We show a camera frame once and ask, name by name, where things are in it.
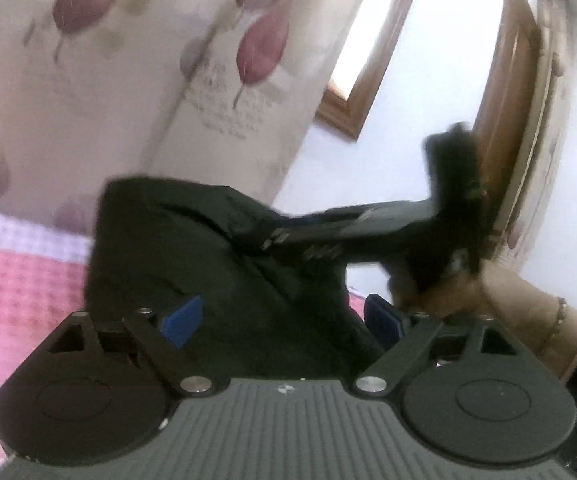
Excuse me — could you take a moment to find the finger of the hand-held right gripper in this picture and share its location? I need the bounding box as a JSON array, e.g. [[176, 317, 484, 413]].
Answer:
[[238, 199, 437, 253], [288, 235, 409, 267]]

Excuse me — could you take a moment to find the pink checked blanket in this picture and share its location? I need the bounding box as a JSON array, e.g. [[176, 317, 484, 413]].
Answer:
[[0, 205, 369, 480]]

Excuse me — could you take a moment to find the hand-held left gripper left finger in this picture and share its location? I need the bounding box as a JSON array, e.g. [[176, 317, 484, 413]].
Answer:
[[43, 294, 222, 396]]

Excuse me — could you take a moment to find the wooden window frame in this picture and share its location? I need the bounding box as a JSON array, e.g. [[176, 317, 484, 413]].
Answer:
[[313, 0, 429, 142]]

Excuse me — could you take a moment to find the wooden door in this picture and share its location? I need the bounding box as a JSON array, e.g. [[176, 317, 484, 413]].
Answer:
[[473, 0, 544, 201]]

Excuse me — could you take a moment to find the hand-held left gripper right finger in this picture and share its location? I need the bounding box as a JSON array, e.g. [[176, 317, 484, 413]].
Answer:
[[353, 294, 524, 396]]

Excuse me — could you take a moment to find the person's right hand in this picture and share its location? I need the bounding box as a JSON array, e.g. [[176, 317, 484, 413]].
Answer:
[[389, 257, 499, 321]]

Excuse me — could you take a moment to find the beaded bracelet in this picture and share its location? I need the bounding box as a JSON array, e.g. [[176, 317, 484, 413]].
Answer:
[[539, 296, 569, 356]]

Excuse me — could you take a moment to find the dark green jacket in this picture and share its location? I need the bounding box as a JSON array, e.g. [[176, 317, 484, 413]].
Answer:
[[82, 175, 394, 386]]

